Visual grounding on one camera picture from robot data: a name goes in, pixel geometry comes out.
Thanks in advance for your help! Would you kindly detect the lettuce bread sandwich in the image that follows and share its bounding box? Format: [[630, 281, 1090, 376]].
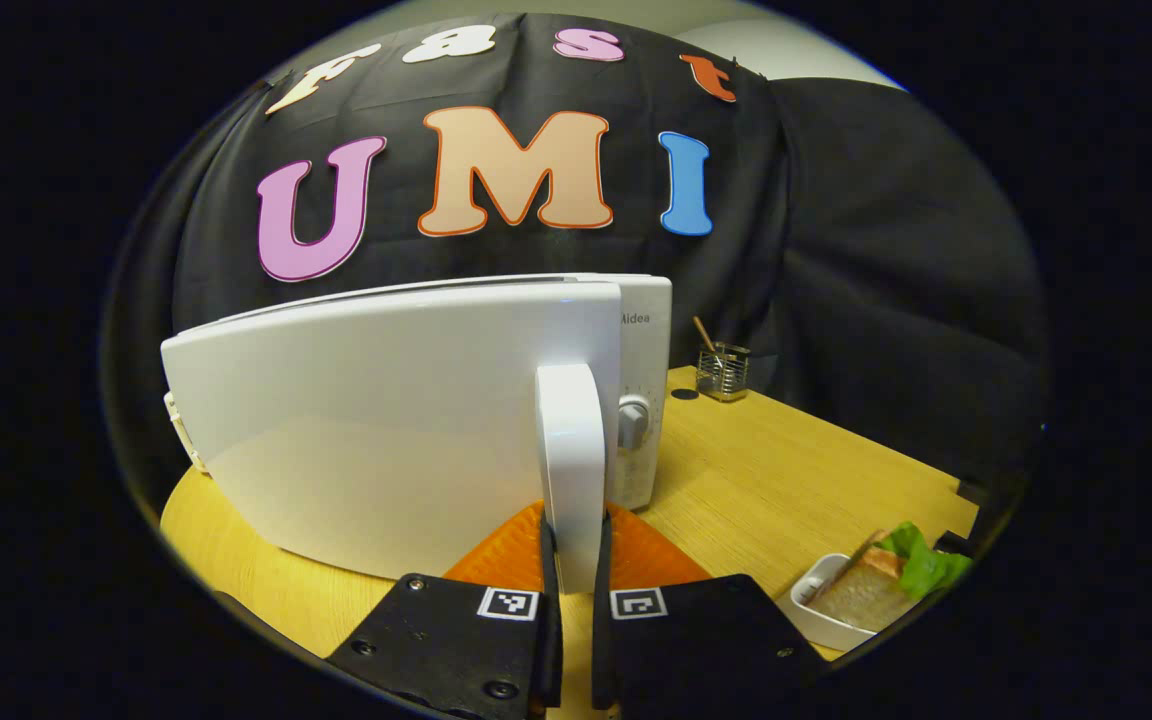
[[806, 521, 974, 633]]

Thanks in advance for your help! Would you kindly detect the white microwave oven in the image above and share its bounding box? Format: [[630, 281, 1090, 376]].
[[160, 272, 674, 581]]

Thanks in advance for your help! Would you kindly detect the metal mesh utensil holder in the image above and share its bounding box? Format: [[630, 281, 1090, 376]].
[[695, 342, 751, 403]]

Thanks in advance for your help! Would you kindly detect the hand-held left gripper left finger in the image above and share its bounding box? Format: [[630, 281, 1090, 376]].
[[326, 500, 563, 720]]

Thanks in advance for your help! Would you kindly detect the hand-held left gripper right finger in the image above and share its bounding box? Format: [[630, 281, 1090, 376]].
[[591, 500, 827, 716]]

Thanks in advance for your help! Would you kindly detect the white rectangular tray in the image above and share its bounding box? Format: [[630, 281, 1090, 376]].
[[774, 552, 897, 653]]

